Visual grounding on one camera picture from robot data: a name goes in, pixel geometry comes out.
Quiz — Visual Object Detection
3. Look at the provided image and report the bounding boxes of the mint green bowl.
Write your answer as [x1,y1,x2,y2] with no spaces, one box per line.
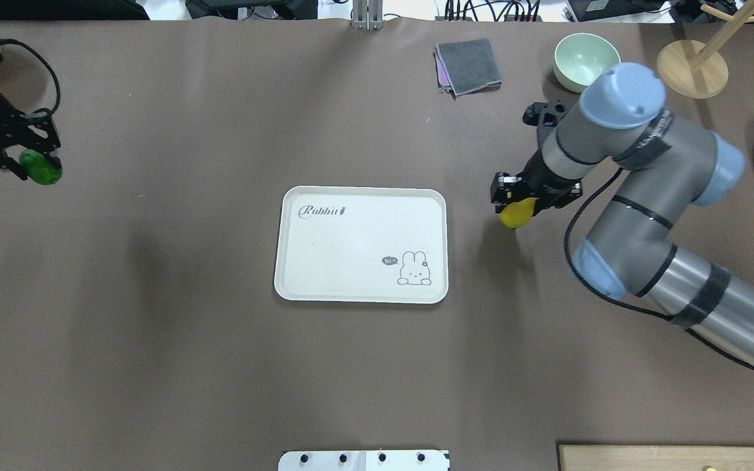
[553,33,620,93]

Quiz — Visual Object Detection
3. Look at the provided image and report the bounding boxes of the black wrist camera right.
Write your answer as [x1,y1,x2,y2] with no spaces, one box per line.
[522,99,573,147]

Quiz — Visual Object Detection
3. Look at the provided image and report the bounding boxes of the wooden mug tree stand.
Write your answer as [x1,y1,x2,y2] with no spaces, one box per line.
[657,1,754,99]

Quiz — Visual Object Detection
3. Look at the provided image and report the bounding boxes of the wooden cutting board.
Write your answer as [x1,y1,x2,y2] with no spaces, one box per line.
[558,445,754,470]

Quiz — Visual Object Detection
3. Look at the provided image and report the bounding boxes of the yellow lemon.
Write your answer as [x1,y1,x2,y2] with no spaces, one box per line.
[499,198,537,230]

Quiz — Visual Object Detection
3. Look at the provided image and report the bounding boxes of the green lime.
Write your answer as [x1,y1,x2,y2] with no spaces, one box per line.
[18,150,63,186]

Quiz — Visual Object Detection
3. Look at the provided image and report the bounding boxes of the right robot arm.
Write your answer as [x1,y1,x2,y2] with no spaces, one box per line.
[490,62,754,369]

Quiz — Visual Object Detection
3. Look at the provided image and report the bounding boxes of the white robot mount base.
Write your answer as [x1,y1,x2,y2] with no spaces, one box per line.
[278,448,451,470]

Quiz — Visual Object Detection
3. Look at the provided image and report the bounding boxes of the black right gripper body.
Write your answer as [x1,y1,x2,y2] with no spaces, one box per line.
[490,152,583,215]

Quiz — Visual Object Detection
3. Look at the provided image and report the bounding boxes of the grey folded cloth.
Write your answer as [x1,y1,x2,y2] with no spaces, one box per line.
[434,38,502,97]

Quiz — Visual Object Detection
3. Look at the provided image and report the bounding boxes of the white rabbit tray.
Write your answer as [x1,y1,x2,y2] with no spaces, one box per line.
[274,186,449,304]

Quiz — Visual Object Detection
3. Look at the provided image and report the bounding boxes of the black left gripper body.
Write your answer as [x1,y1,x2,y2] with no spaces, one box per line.
[0,108,62,180]

